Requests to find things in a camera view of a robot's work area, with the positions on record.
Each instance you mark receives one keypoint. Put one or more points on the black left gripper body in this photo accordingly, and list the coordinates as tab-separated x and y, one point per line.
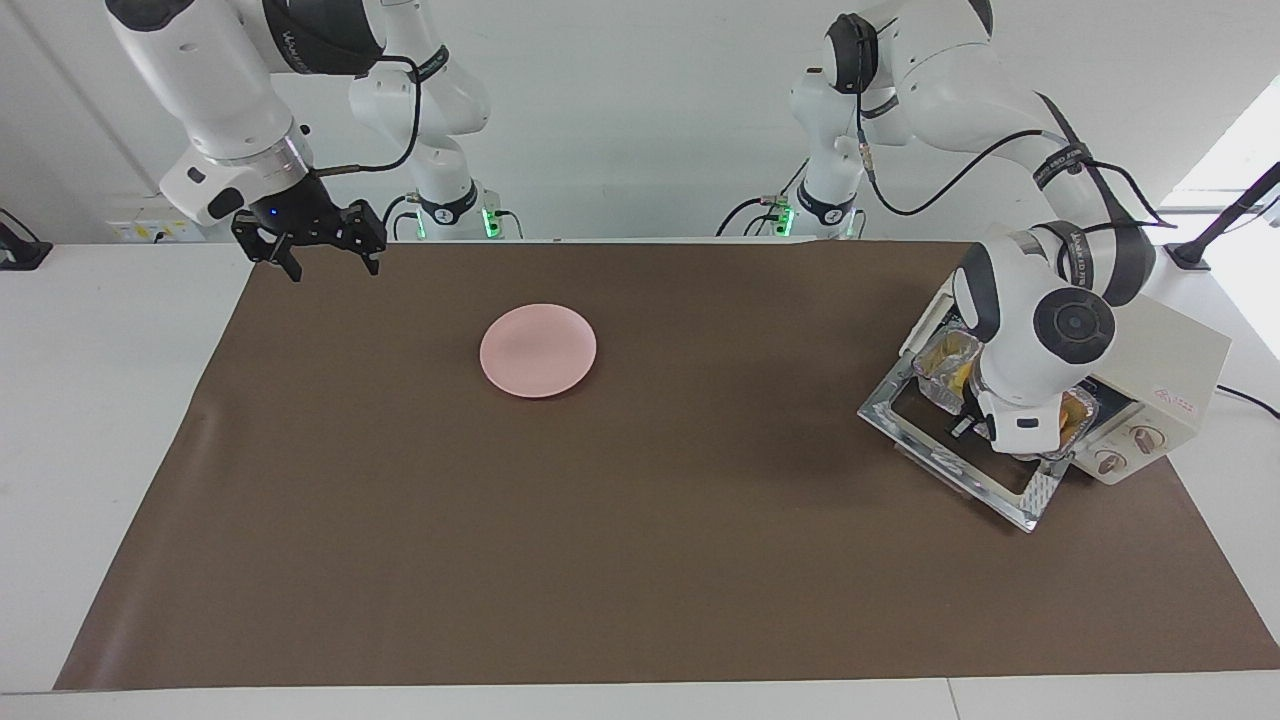
965	426

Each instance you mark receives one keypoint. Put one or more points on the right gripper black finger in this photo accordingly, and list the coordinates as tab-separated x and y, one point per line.
367	256
288	262

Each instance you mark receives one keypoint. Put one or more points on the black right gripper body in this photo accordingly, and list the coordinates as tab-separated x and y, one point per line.
295	215

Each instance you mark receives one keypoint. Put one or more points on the aluminium foil baking tray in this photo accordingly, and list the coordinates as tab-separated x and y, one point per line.
940	395

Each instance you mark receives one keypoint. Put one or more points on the yellow ridged bread loaf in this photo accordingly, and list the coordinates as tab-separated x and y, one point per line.
955	375

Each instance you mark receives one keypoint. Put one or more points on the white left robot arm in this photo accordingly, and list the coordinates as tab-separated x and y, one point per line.
1030	330

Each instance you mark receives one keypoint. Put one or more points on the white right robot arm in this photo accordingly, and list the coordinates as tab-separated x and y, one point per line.
210	80

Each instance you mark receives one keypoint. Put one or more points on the glass oven door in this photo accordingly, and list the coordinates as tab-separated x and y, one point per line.
930	440

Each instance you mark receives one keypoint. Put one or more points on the cream oven knob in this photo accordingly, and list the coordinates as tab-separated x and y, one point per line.
1148	440
1112	462

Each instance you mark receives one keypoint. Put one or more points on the cream toaster oven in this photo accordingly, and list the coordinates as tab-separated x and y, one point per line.
1180	350

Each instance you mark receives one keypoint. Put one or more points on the pink round plate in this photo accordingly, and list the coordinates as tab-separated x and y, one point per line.
538	350

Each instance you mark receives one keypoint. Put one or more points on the small black stand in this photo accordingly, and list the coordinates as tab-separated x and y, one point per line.
20	255

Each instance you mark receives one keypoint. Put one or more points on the black pole stand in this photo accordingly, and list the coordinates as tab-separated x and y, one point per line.
1190	252

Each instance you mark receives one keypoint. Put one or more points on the brown table mat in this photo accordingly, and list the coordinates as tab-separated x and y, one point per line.
700	560

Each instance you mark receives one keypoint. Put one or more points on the white wall socket strip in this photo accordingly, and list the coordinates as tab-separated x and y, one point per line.
140	225

